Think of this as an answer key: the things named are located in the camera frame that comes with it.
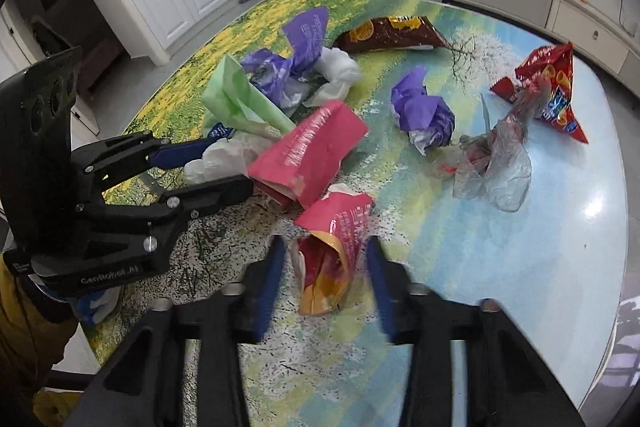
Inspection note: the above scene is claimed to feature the person's left forearm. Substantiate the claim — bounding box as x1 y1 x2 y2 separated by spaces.
0 254 81 427

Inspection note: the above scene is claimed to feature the green plastic bag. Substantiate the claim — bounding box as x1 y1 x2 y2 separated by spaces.
201 54 296 138

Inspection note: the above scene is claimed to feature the printed landscape tablecloth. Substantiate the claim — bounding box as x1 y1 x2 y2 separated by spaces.
92 0 629 427

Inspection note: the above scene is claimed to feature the brown chip bag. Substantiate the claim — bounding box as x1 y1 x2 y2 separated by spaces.
332 14 453 54

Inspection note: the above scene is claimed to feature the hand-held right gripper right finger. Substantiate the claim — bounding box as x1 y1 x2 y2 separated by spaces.
365 234 587 427

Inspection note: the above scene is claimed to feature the clear plastic bag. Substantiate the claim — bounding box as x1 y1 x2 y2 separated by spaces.
432 79 551 214

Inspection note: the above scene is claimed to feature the small crumpled purple wrapper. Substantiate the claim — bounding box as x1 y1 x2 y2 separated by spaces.
391 67 457 156

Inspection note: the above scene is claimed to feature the small blue white wrapper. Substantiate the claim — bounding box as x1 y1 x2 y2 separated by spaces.
206 122 237 142

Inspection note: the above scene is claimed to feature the large purple wrapper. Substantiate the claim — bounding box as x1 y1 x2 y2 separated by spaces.
240 6 330 115

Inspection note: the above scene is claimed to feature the white crumpled plastic bag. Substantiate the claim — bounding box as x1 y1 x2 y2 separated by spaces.
302 47 362 108

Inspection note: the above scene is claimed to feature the pink yellow snack packet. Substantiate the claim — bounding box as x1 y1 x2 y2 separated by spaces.
291 184 375 317

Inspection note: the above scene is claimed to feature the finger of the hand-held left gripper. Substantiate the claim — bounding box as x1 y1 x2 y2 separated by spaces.
75 176 256 260
70 130 223 188

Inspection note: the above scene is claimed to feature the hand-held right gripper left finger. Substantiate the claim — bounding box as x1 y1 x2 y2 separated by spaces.
82 234 288 427

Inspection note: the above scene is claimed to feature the red snack bag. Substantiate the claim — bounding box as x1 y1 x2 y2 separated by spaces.
490 42 590 144

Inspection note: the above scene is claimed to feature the large pink packet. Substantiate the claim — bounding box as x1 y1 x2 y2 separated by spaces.
247 100 370 210

